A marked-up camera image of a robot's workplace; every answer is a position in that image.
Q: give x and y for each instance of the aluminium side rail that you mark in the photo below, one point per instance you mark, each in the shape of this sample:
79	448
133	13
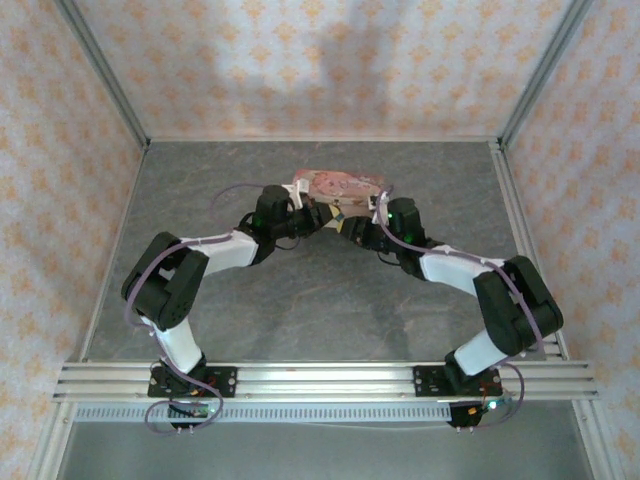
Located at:
520	225

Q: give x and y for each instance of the grey metal lower panel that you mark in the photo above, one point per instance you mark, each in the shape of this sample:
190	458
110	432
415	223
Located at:
325	452

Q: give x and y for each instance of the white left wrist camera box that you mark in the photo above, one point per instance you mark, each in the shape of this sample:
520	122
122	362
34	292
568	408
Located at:
296	194

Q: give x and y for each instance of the aluminium mounting rail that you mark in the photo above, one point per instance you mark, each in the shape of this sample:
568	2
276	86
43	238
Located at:
325	380

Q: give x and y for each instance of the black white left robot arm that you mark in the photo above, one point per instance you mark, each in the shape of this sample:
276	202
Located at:
160	285

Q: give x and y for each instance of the white orange patterned curtain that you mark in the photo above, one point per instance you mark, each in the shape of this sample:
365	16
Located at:
325	65
50	175
595	200

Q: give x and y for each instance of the small brass blue padlock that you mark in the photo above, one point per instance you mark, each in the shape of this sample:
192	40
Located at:
338	219

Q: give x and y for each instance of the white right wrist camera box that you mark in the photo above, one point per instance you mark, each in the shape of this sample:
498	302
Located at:
380	199

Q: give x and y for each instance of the pink decorated box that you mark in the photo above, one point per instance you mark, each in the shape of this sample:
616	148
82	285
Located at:
335	182

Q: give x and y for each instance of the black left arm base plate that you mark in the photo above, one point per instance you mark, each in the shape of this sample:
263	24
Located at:
227	380

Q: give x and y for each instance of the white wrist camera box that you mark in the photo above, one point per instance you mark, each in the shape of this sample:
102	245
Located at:
380	199
296	194

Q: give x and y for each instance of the aluminium back rail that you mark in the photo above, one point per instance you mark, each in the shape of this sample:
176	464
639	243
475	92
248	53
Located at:
325	139

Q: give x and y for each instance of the aluminium frame post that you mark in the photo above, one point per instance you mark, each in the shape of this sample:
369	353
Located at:
540	70
105	75

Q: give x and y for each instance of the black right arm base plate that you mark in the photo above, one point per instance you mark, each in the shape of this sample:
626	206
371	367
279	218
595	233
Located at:
422	380

